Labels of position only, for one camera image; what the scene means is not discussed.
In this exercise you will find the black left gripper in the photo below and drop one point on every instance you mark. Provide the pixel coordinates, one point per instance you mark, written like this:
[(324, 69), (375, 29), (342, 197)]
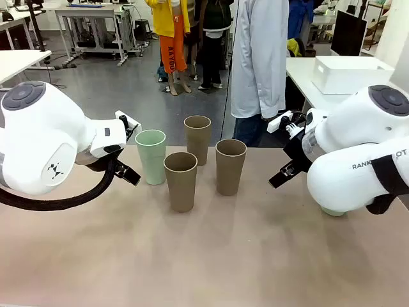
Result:
[(99, 160)]

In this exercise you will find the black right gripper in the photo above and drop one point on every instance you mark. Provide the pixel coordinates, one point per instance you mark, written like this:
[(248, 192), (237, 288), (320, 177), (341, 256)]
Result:
[(297, 150)]

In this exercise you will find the light green cup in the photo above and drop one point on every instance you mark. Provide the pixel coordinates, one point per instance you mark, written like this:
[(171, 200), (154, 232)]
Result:
[(334, 211), (151, 160)]

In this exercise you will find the brown cup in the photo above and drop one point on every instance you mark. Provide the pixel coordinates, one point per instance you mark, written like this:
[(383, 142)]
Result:
[(197, 140), (230, 172), (180, 185)]

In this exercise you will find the white plastic basket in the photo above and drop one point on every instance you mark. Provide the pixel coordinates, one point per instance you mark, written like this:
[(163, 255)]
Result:
[(348, 73)]

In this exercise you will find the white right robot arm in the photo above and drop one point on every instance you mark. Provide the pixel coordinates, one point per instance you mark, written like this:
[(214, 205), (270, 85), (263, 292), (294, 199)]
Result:
[(351, 144)]

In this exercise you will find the large white table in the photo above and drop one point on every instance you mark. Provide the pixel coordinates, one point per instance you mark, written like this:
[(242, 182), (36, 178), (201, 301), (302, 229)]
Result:
[(303, 76)]

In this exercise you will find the person in white shirt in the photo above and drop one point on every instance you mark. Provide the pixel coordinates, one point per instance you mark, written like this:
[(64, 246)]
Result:
[(259, 64)]

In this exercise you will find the yellow green bag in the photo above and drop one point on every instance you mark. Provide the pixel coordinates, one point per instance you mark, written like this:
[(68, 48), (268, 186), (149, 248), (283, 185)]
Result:
[(294, 48)]

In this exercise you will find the mannequin yellow jacket orange pants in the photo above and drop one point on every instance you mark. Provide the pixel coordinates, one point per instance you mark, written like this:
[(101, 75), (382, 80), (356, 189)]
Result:
[(172, 38)]

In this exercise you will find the black stool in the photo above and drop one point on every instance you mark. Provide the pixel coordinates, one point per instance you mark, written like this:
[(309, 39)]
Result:
[(142, 28)]

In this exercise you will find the black monitor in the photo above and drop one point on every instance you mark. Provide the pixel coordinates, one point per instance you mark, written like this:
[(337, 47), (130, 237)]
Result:
[(348, 35)]

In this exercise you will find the person in blue jacket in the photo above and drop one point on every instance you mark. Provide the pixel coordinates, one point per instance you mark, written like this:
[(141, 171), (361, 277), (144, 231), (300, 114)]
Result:
[(300, 19)]

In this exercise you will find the person in black clothes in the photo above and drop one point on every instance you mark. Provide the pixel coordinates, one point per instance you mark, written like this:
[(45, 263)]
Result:
[(212, 41)]

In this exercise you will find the grey metal workbench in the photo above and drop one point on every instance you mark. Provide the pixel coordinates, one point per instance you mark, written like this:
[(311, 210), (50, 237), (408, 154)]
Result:
[(92, 19)]

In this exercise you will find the small white table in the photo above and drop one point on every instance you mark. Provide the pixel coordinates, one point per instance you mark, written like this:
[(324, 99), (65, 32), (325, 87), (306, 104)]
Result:
[(19, 64)]

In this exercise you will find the black stand pole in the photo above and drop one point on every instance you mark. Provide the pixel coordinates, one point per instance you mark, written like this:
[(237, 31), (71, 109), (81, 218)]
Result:
[(35, 28)]

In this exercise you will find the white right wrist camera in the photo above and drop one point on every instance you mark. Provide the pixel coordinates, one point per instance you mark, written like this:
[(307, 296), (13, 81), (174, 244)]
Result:
[(278, 121)]

